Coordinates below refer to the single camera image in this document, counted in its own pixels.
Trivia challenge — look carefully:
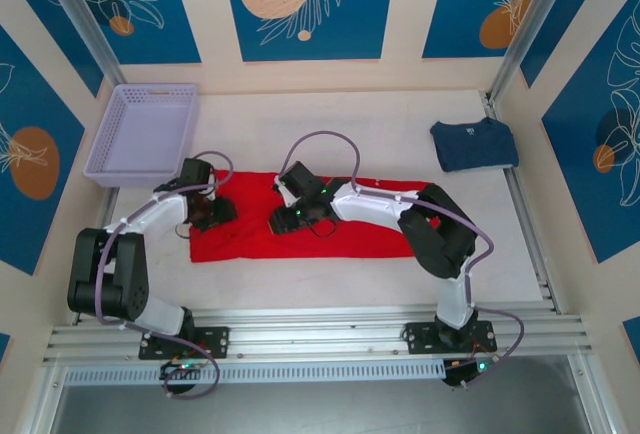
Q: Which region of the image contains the red t-shirt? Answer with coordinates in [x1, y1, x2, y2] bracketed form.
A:
[188, 170, 441, 264]

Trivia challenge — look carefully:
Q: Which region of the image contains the aluminium frame post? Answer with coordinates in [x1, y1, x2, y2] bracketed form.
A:
[487, 0, 576, 105]
[37, 0, 127, 86]

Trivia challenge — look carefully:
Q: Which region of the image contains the blue floral wall panel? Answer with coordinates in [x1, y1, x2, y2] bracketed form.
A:
[422, 0, 556, 59]
[0, 23, 86, 276]
[64, 0, 203, 65]
[221, 0, 398, 62]
[542, 0, 640, 264]

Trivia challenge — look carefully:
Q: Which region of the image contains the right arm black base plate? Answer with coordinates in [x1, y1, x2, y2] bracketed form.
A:
[402, 322, 499, 355]

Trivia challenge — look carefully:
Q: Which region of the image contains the grey slotted cable duct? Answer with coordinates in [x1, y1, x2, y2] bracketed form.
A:
[63, 359, 447, 386]

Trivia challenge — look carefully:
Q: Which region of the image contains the folded navy t-shirt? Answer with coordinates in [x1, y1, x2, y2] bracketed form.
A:
[429, 119, 520, 174]

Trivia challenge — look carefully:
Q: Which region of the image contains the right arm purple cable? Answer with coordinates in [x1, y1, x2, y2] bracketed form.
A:
[277, 130, 525, 390]

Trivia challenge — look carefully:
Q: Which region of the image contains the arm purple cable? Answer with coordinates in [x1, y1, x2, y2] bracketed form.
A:
[94, 151, 235, 400]
[277, 130, 525, 390]

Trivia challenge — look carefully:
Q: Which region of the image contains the aluminium mounting rail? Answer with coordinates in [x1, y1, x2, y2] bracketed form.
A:
[42, 306, 594, 365]

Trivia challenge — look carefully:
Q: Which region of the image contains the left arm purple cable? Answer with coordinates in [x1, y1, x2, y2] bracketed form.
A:
[94, 151, 235, 400]

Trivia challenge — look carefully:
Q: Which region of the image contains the lavender plastic basket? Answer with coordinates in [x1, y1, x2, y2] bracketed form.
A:
[82, 83, 201, 190]

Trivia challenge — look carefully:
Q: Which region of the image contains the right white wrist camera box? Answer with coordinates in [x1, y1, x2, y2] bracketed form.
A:
[273, 181, 296, 210]

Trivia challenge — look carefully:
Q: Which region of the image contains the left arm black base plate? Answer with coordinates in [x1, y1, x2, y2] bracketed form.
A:
[138, 326, 231, 360]

